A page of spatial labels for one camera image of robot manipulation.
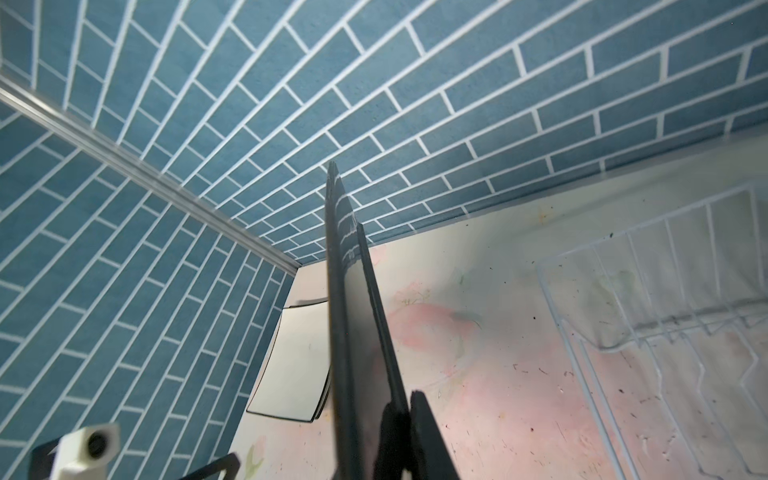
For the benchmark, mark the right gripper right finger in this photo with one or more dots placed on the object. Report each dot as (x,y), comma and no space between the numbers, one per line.
(431,459)

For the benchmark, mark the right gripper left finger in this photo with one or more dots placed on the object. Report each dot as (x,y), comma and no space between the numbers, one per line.
(394,456)

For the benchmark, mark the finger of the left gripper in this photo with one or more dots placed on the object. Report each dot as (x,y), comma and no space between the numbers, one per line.
(225,468)

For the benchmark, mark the white wire dish rack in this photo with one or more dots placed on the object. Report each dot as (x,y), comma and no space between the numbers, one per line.
(665,327)

